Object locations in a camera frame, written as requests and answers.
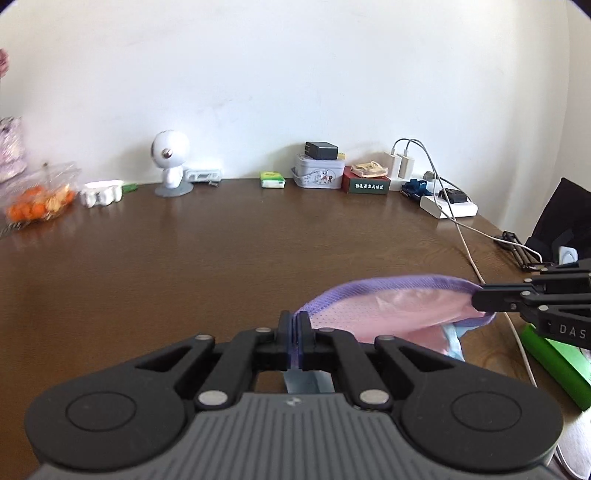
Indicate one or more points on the clear box of oranges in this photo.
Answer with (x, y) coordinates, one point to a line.
(41, 195)

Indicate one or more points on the black power adapter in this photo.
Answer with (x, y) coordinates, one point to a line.
(321, 150)

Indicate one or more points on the green object at edge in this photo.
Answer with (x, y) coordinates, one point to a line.
(567, 364)

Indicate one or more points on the white power strip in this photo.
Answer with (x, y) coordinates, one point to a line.
(440, 209)

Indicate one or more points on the white clip gadget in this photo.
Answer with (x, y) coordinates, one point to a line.
(101, 193)

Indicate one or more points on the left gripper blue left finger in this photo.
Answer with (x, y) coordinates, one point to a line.
(238, 363)

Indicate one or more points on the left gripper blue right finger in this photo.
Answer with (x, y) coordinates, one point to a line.
(338, 353)

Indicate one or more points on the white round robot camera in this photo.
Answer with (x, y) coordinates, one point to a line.
(170, 150)

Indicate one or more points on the pink blue mesh vest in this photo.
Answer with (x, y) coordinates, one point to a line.
(433, 311)

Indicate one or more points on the white phone stand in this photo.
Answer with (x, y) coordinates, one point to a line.
(567, 255)

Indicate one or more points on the white flat remote device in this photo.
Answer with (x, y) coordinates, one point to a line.
(203, 176)

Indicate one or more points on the lavender textured vase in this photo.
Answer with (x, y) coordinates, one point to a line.
(12, 151)

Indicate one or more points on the dried pink flower bouquet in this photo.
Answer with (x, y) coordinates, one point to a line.
(4, 63)

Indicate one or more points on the green white small box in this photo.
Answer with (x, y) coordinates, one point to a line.
(272, 180)

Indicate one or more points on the white illustrated tin box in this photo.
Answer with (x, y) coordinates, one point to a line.
(310, 173)

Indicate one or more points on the dark green labelled box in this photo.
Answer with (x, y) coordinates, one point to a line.
(355, 184)

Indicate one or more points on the snack packet on box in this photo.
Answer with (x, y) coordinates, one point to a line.
(370, 169)

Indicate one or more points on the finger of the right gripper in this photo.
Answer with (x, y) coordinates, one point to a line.
(566, 285)

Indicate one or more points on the black binder clips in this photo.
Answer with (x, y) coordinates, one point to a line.
(525, 258)

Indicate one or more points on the white wall charger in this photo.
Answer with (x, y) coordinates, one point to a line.
(399, 166)

